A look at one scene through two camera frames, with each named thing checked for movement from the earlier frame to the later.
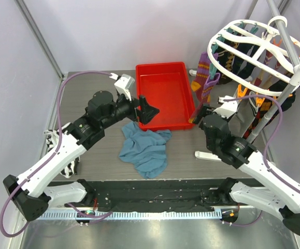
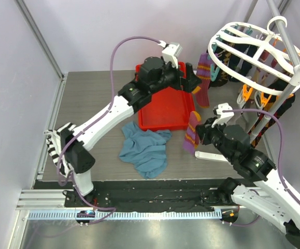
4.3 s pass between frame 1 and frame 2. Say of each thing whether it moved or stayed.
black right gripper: moved
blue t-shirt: stayed
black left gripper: moved
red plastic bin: stayed
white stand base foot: stayed
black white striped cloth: stayed
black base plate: stayed
